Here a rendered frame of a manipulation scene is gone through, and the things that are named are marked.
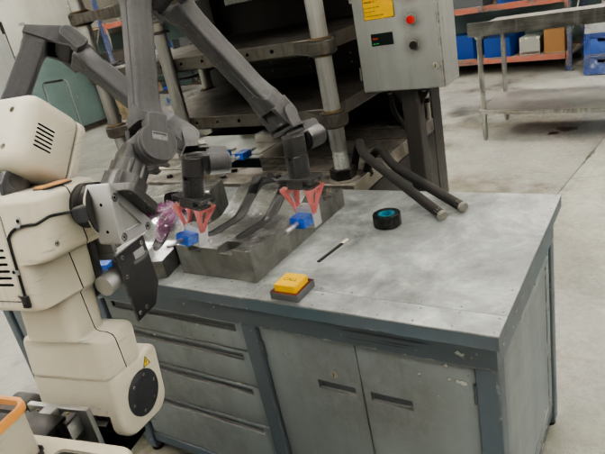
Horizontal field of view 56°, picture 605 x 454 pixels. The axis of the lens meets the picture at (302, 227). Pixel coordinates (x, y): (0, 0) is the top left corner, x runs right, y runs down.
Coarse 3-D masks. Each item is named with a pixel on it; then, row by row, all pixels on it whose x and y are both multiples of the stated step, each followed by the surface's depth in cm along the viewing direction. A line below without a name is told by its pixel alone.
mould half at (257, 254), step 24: (240, 192) 177; (264, 192) 173; (336, 192) 180; (288, 216) 161; (216, 240) 155; (240, 240) 152; (264, 240) 149; (288, 240) 159; (192, 264) 158; (216, 264) 153; (240, 264) 148; (264, 264) 150
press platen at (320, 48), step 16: (352, 16) 258; (256, 32) 283; (272, 32) 262; (288, 32) 244; (304, 32) 228; (336, 32) 209; (352, 32) 219; (192, 48) 272; (240, 48) 221; (256, 48) 213; (272, 48) 210; (288, 48) 206; (304, 48) 195; (320, 48) 190; (336, 48) 193; (176, 64) 237; (192, 64) 232; (208, 64) 228
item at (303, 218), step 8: (296, 208) 147; (304, 208) 145; (296, 216) 144; (304, 216) 143; (312, 216) 145; (320, 216) 148; (296, 224) 142; (304, 224) 143; (312, 224) 146; (288, 232) 140
